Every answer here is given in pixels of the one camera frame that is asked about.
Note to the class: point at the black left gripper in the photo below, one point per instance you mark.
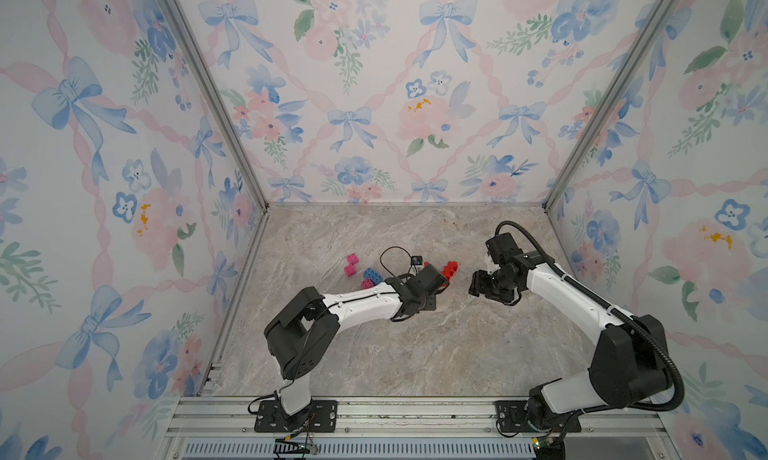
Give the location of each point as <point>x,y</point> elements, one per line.
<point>431,304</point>

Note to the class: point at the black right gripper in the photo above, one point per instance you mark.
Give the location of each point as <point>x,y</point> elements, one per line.
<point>477,285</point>

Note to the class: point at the red long lego brick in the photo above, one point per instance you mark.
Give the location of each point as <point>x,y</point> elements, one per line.
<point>450,270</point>

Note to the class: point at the blue lego brick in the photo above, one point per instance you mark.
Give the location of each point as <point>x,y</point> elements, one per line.
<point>372,276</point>

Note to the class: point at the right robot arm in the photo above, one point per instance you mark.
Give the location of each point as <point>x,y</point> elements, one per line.
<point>631,366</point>

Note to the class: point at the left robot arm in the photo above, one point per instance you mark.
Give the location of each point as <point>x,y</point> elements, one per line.
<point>302,332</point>

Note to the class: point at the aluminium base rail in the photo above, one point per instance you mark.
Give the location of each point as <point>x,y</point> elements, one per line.
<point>404,428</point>

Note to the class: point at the aluminium corner post left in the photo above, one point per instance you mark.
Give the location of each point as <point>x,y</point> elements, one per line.
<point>181,28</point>

